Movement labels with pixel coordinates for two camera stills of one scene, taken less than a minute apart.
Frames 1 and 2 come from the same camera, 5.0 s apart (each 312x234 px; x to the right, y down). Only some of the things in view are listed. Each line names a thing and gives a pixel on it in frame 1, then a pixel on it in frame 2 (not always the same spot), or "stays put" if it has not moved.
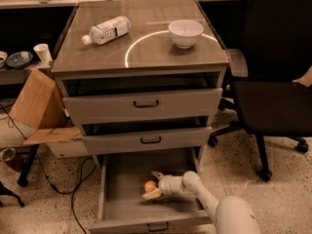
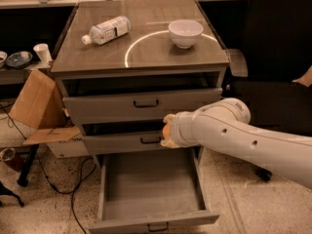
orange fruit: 149,185 → 166,131
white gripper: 168,184 → 175,130
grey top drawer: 97,99 stays put
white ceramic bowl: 184,33 stays put
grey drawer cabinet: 141,77 stays put
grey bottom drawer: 122,210 stays put
